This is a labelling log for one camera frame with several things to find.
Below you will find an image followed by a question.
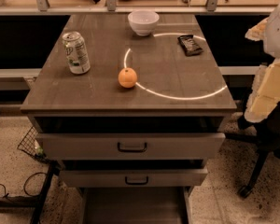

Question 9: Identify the black metal stand leg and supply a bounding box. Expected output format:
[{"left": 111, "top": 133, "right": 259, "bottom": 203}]
[{"left": 0, "top": 162, "right": 59, "bottom": 224}]

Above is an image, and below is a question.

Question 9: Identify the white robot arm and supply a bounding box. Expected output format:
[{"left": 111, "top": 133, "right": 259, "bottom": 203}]
[{"left": 244, "top": 4, "right": 280, "bottom": 122}]

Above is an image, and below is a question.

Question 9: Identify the orange fruit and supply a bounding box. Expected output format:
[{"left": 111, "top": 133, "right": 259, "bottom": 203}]
[{"left": 118, "top": 68, "right": 137, "bottom": 89}]

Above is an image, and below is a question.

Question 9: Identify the green white soda can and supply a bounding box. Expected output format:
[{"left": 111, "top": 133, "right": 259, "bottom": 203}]
[{"left": 63, "top": 31, "right": 91, "bottom": 75}]

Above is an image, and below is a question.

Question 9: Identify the grey drawer cabinet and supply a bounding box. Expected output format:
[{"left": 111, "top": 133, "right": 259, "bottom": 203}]
[{"left": 21, "top": 14, "right": 235, "bottom": 224}]

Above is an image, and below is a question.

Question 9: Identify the black office chair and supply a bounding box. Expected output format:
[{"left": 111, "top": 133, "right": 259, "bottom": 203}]
[{"left": 225, "top": 102, "right": 280, "bottom": 198}]

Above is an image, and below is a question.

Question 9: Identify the white ceramic bowl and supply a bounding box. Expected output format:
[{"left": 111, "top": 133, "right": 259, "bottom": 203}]
[{"left": 128, "top": 10, "right": 160, "bottom": 36}]

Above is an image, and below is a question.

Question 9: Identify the bottom grey drawer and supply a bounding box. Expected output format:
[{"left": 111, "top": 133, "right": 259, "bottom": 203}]
[{"left": 78, "top": 187, "right": 193, "bottom": 224}]

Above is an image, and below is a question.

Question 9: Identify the black wire basket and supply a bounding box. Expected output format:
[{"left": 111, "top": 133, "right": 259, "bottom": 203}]
[{"left": 17, "top": 127, "right": 49, "bottom": 163}]

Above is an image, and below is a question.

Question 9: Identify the black floor cable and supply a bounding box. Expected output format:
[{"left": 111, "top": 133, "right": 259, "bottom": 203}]
[{"left": 0, "top": 171, "right": 49, "bottom": 199}]

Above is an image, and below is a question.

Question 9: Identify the top grey drawer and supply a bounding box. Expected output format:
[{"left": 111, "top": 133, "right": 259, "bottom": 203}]
[{"left": 36, "top": 133, "right": 225, "bottom": 161}]

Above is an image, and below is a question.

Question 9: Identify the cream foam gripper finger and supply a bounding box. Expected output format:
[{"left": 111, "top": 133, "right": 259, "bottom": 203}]
[{"left": 244, "top": 59, "right": 280, "bottom": 123}]

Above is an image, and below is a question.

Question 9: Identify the middle grey drawer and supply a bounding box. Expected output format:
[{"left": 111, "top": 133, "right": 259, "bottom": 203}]
[{"left": 60, "top": 168, "right": 208, "bottom": 188}]

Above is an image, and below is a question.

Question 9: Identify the grey drawer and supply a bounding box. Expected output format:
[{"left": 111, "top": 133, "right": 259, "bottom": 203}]
[
  {"left": 60, "top": 168, "right": 208, "bottom": 188},
  {"left": 78, "top": 187, "right": 193, "bottom": 224},
  {"left": 36, "top": 133, "right": 225, "bottom": 161}
]

